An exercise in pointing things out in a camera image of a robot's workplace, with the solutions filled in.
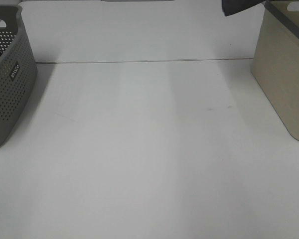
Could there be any grey perforated plastic basket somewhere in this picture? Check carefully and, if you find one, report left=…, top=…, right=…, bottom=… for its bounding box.
left=0, top=5, right=37, bottom=146

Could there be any dark grey towel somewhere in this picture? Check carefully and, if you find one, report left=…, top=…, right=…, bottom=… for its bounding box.
left=222, top=0, right=265, bottom=16

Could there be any beige plastic basket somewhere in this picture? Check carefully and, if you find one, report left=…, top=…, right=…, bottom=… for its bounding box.
left=251, top=0, right=299, bottom=141

